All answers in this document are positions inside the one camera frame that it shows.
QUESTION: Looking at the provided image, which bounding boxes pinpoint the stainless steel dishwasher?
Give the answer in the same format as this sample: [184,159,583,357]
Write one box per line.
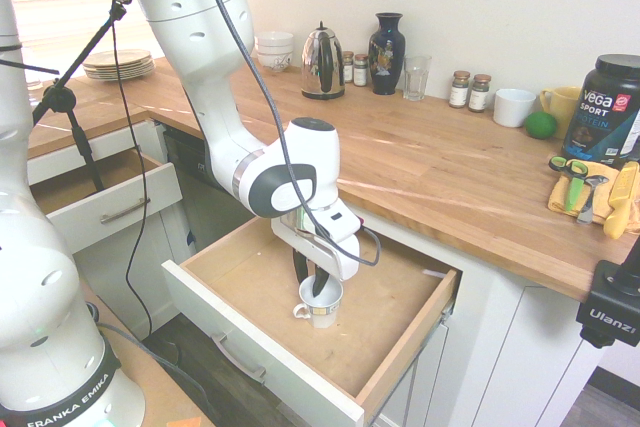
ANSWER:
[162,125,262,254]

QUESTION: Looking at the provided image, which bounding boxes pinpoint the dark blue floral vase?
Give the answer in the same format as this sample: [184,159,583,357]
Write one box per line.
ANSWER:
[368,12,404,97]

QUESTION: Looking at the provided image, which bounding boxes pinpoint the small white patterned mug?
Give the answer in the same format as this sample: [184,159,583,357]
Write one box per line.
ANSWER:
[292,276,346,331]

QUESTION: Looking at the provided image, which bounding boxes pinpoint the black boom camera stand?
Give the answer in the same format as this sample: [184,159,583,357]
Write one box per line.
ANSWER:
[29,0,136,193]

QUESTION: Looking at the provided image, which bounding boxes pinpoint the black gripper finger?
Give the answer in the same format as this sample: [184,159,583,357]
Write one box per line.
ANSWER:
[310,261,333,299]
[291,246,312,289]

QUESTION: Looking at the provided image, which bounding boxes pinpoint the small open white drawer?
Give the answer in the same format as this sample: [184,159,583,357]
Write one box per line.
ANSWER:
[28,146,184,256]

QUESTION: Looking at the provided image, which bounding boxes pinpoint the white kitchen base cabinet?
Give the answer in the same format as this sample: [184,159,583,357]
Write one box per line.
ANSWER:
[27,119,194,344]
[344,196,609,427]

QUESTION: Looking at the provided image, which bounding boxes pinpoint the black Ulanzi clamp camera mount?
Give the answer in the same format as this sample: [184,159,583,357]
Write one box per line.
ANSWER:
[574,231,640,349]

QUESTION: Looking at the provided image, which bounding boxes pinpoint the window blinds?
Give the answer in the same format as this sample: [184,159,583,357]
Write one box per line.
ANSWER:
[8,0,167,64]

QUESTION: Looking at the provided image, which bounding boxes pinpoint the large open wooden drawer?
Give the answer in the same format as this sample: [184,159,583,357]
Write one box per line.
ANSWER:
[161,211,464,423]

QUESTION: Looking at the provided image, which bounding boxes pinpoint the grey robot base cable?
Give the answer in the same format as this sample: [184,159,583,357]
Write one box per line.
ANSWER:
[82,300,222,426]

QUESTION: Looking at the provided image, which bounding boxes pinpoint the small drawer metal handle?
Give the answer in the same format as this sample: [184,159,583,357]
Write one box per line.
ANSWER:
[99,196,152,226]

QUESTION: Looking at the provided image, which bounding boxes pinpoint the yellow cloth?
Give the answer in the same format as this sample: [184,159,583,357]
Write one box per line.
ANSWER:
[547,161,640,236]

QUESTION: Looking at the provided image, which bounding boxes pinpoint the spice jar with copper lid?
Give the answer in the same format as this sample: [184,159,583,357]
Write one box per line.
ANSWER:
[448,70,472,110]
[468,73,493,114]

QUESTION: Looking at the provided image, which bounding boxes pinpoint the green lime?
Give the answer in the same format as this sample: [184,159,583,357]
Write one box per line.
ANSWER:
[523,110,559,140]

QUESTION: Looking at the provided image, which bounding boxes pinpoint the clear drinking glass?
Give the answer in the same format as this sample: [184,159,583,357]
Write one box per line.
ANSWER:
[402,54,433,102]

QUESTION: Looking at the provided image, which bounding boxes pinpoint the plain white cup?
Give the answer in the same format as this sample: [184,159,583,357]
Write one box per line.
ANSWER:
[493,88,538,128]

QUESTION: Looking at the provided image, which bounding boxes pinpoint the stack of beige plates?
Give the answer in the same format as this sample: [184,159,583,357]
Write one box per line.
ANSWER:
[82,48,157,82]

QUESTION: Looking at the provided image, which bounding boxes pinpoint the black Vega protein tub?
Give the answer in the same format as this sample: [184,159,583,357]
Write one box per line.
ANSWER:
[560,53,640,166]

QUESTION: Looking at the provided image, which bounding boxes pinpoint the white bowl with floral print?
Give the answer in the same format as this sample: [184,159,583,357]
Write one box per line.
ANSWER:
[256,49,294,73]

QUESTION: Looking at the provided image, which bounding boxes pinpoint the large drawer metal handle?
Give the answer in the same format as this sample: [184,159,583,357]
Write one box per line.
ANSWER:
[210,332,268,381]

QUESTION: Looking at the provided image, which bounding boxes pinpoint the grey braided cable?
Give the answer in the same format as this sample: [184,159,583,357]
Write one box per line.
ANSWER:
[192,0,384,269]

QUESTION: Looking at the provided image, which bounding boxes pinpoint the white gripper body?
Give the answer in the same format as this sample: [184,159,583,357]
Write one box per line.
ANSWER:
[269,206,363,283]

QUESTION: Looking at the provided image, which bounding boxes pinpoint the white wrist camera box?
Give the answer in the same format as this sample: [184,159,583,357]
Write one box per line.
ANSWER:
[308,200,364,246]

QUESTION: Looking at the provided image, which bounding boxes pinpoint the thin black cable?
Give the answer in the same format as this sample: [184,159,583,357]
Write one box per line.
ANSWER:
[110,16,154,341]

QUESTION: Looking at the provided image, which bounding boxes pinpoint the chrome electric kettle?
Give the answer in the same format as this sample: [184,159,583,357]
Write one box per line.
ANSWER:
[300,20,347,101]

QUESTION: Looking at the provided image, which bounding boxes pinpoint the yellow mug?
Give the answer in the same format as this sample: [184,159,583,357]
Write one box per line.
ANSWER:
[538,86,584,141]

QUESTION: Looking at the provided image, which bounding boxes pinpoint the green handled scissors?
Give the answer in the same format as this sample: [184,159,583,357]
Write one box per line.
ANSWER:
[548,155,591,213]

